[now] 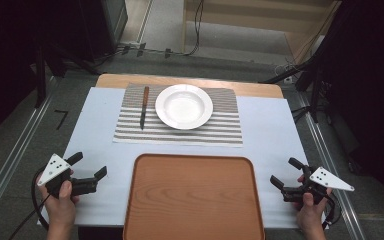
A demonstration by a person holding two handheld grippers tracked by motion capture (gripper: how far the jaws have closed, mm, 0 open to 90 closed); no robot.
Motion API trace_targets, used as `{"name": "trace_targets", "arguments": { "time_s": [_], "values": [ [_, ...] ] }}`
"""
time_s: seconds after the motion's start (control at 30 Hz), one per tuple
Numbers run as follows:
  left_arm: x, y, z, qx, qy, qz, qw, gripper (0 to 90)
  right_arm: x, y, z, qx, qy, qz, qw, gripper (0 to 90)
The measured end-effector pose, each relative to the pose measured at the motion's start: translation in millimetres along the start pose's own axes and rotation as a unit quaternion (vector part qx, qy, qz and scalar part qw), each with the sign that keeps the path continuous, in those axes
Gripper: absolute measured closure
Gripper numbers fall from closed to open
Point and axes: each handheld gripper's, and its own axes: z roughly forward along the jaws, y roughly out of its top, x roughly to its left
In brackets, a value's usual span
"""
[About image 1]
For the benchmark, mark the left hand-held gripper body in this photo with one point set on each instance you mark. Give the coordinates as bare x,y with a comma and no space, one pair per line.
54,168

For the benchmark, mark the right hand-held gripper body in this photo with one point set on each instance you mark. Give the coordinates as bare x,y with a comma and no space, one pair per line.
326,179

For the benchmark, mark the person's right hand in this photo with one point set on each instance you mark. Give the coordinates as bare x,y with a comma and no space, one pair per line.
310,215

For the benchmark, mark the person's left hand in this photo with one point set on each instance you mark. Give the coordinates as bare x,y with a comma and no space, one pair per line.
61,208

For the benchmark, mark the pale blue table sheet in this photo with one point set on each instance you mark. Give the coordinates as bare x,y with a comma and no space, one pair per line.
273,133

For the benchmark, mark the black tripod stand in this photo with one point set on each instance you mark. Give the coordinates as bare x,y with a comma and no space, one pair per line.
315,90
40,76

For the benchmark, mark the grey striped placemat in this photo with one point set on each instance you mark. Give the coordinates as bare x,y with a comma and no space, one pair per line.
220,130

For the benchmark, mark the brown wooden tray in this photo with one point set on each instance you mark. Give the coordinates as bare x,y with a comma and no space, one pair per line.
193,200

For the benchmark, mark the white power strip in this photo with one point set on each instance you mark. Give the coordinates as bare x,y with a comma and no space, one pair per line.
285,75

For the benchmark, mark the white deep plate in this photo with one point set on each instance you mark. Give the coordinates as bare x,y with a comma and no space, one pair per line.
184,106

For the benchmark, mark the black curtain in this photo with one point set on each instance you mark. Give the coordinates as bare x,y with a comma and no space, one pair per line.
10,50
373,83

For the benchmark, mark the power strip with black plugs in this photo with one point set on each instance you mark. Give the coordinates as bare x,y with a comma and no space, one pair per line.
136,48

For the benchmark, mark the dark monitor cabinet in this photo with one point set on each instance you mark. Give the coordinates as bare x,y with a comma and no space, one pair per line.
111,26

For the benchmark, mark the light wooden shelf unit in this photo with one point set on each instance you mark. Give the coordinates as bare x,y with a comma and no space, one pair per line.
246,13

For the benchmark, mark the metal floor rail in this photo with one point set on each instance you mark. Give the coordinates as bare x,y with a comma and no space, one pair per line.
333,173
16,146

